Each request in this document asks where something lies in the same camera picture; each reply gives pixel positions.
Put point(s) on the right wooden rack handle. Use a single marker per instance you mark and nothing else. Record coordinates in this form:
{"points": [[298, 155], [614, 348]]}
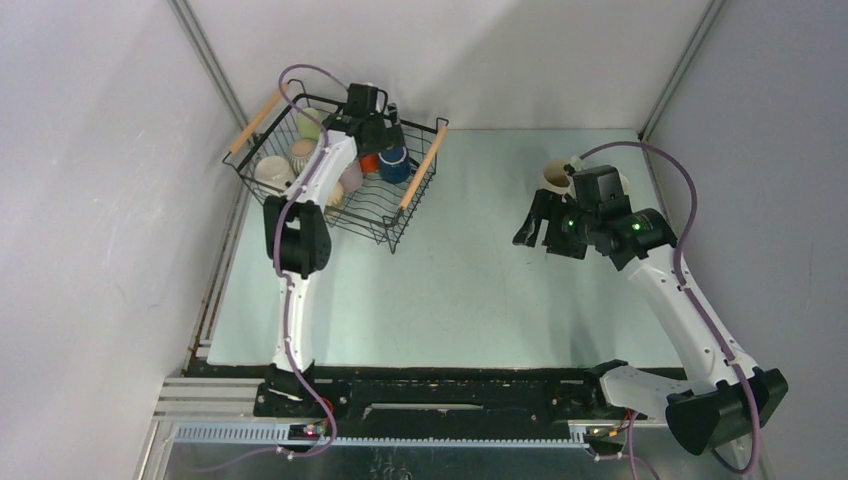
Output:
{"points": [[423, 168]]}

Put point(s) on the cream speckled mug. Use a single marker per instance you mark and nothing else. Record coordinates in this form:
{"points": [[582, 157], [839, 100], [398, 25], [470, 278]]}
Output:
{"points": [[337, 197]]}

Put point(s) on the lilac mug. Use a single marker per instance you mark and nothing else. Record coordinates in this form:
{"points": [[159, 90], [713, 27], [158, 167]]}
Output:
{"points": [[352, 177]]}

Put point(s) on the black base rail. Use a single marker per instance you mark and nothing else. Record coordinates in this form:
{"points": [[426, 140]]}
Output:
{"points": [[536, 403]]}

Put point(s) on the orange cup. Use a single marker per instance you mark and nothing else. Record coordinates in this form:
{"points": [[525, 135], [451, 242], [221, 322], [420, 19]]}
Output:
{"points": [[369, 164]]}

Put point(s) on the white ribbed mug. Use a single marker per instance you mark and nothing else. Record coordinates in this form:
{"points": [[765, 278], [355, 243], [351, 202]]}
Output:
{"points": [[274, 174]]}

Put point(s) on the dark blue mug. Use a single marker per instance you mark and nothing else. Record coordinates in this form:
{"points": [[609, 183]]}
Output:
{"points": [[393, 165]]}

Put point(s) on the grey cable duct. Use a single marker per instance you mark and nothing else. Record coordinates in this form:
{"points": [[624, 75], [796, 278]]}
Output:
{"points": [[279, 435]]}

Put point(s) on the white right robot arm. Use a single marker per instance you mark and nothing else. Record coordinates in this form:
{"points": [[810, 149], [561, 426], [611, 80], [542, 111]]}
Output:
{"points": [[726, 394]]}

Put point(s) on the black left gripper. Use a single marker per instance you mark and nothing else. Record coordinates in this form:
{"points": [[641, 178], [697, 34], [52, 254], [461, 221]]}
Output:
{"points": [[390, 136]]}

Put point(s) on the grey striped mug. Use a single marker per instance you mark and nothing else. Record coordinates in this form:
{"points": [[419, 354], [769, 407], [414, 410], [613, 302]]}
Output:
{"points": [[300, 153]]}

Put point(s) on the light green cup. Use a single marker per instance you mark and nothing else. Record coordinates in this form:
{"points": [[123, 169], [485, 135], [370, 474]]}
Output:
{"points": [[309, 123]]}

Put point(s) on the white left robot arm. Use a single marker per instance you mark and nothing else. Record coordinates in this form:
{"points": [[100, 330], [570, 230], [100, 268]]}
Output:
{"points": [[297, 233]]}

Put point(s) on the wooden rack handle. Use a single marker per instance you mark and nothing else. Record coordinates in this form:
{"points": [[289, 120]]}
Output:
{"points": [[257, 120], [423, 168]]}

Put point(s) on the black wire dish rack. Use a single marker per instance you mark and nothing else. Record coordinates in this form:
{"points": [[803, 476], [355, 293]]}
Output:
{"points": [[372, 211]]}

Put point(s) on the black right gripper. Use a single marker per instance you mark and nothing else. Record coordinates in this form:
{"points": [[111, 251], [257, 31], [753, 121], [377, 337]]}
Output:
{"points": [[549, 206]]}

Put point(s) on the floral painted ceramic mug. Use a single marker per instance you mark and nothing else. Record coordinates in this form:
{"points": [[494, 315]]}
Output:
{"points": [[556, 177]]}

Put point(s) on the left wooden rack handle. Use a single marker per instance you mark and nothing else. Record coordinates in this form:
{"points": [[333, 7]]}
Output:
{"points": [[257, 120]]}

